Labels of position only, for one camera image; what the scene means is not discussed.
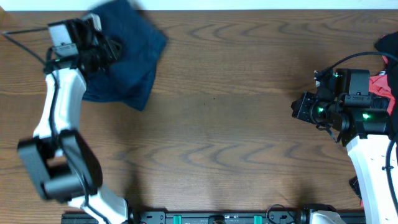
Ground dark blue shorts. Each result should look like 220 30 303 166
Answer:
83 67 156 111
85 0 169 94

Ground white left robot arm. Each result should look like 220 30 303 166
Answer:
17 34 132 223

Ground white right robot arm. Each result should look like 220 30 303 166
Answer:
291 91 397 223

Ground folded dark blue shorts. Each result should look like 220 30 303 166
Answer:
83 67 156 111

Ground black garment in pile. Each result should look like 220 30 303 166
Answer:
374 32 397 132

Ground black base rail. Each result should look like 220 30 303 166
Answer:
61 203 366 224

